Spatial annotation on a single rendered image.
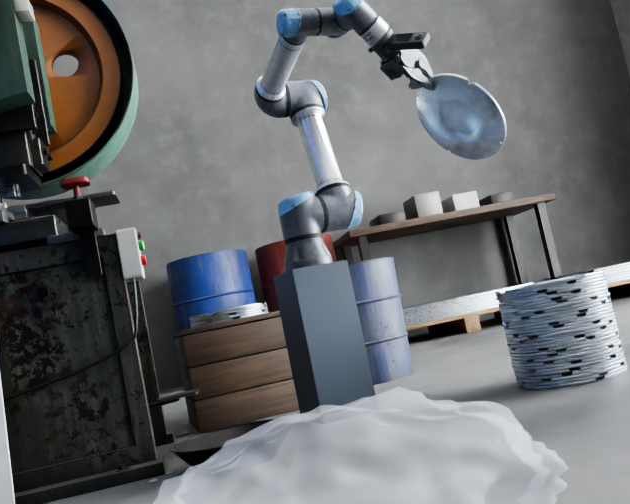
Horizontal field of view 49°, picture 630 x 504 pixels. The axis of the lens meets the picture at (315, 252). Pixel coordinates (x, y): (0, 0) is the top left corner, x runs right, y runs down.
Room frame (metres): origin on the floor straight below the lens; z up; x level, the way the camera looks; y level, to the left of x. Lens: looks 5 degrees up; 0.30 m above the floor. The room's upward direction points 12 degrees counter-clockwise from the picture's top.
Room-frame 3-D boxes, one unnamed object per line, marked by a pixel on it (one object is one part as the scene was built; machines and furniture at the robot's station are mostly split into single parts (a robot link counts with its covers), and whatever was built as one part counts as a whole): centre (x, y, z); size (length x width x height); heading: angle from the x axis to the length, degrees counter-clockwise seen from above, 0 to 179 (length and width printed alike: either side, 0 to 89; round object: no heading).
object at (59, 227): (1.98, 0.84, 0.68); 0.45 x 0.30 x 0.06; 10
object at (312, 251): (2.10, 0.03, 0.50); 0.15 x 0.15 x 0.10
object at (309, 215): (2.10, 0.02, 0.62); 0.13 x 0.12 x 0.14; 112
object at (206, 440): (1.67, 0.28, 0.04); 0.30 x 0.30 x 0.07
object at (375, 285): (2.89, -0.11, 0.24); 0.42 x 0.42 x 0.48
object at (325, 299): (2.10, 0.03, 0.23); 0.18 x 0.18 x 0.45; 23
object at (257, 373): (2.56, 0.36, 0.18); 0.40 x 0.38 x 0.35; 107
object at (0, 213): (1.82, 0.81, 0.76); 0.17 x 0.06 x 0.10; 10
